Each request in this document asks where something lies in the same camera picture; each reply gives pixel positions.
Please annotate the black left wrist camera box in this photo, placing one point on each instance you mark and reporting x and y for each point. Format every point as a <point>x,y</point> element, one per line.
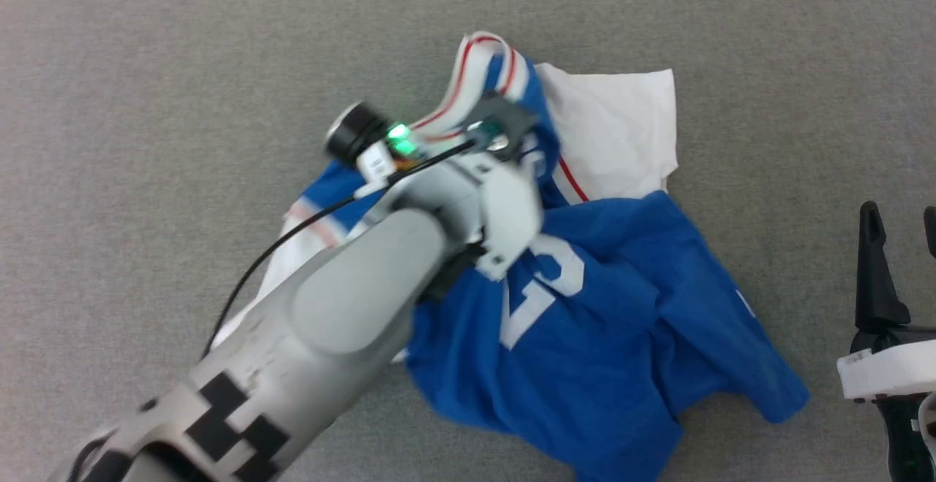
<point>504,120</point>

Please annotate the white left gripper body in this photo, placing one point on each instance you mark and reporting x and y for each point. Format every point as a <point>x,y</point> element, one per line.
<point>508,211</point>

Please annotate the grey fabric sofa cushion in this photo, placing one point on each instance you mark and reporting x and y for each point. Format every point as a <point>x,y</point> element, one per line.
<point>146,102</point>

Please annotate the blue Lakers 23 jersey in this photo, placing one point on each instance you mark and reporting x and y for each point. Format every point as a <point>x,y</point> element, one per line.
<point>621,321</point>

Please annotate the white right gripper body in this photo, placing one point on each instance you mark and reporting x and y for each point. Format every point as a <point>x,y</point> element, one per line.
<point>892,372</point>

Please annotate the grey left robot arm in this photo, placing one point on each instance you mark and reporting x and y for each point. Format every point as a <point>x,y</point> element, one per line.
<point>329,321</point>

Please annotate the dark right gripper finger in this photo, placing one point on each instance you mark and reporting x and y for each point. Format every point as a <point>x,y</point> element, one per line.
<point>931,226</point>
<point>876,284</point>

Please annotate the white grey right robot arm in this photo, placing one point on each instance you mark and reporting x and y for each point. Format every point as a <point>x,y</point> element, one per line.
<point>907,438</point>

